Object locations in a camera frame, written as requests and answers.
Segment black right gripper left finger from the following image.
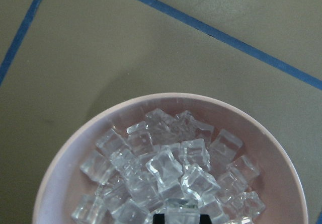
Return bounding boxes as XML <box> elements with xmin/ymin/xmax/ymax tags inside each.
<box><xmin>152</xmin><ymin>213</ymin><xmax>166</xmax><ymax>224</ymax></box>

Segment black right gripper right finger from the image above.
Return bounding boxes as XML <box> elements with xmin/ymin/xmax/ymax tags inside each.
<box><xmin>199</xmin><ymin>214</ymin><xmax>212</xmax><ymax>224</ymax></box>

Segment pink bowl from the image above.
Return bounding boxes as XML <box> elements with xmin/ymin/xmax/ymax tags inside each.
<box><xmin>32</xmin><ymin>93</ymin><xmax>308</xmax><ymax>223</ymax></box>

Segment clear ice cubes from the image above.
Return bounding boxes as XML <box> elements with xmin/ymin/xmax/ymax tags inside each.
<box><xmin>71</xmin><ymin>109</ymin><xmax>266</xmax><ymax>223</ymax></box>

